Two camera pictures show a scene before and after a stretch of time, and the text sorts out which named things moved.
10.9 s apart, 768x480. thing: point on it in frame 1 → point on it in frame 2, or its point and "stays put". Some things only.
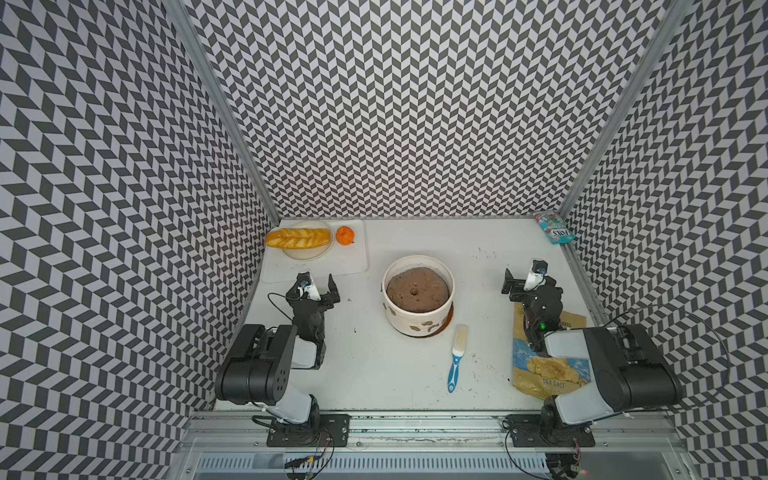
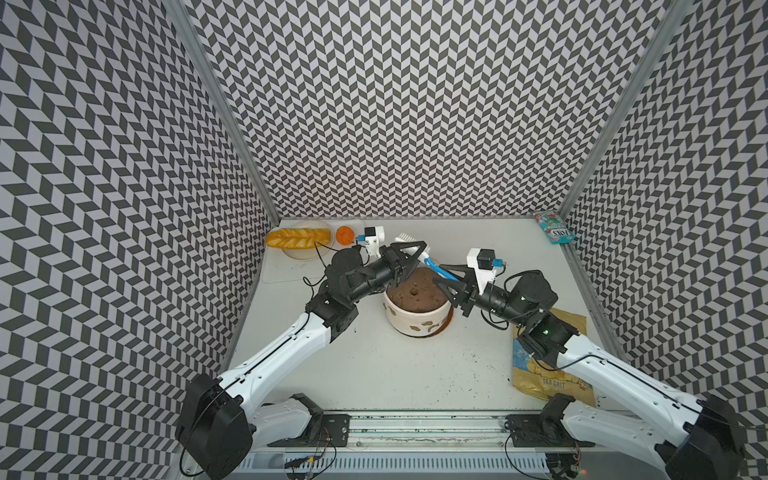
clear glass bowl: x=311 y=253 stays put
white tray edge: x=342 y=260 stays put
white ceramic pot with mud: x=418 y=293 stays put
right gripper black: x=508 y=279 → x=465 y=293
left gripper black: x=333 y=289 → x=393 y=259
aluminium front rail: x=625 y=446 stays put
